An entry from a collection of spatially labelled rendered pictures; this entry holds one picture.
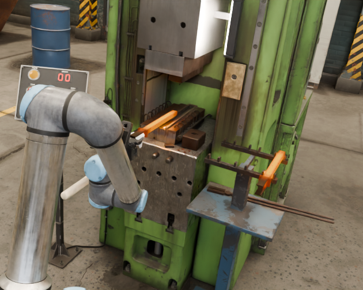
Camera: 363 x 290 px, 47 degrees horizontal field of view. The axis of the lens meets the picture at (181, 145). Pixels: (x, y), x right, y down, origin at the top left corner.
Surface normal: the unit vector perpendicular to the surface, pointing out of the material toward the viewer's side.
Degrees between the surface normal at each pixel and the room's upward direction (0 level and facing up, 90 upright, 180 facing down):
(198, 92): 90
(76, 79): 60
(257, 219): 0
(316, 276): 0
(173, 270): 89
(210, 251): 90
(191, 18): 90
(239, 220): 0
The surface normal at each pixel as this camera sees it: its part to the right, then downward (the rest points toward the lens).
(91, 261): 0.11, -0.91
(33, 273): 0.56, 0.20
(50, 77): 0.08, -0.09
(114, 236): -0.40, 0.34
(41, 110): -0.21, 0.08
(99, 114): 0.61, -0.14
